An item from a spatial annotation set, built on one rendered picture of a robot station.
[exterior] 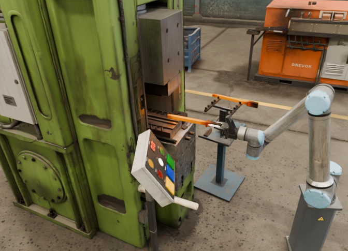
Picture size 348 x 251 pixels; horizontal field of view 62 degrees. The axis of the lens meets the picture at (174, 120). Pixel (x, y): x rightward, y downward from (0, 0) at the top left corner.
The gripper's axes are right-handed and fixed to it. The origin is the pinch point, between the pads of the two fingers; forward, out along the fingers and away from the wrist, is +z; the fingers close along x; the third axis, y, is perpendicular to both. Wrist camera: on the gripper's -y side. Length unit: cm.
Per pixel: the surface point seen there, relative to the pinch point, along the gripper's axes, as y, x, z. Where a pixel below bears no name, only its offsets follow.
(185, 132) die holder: 13.9, 1.2, 19.5
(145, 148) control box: -14, -60, 16
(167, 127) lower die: 6.5, -8.0, 29.4
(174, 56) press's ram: -45, -2, 26
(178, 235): 105, -20, 16
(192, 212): 105, 8, 14
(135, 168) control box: -12, -74, 13
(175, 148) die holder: 17.1, -16.0, 19.5
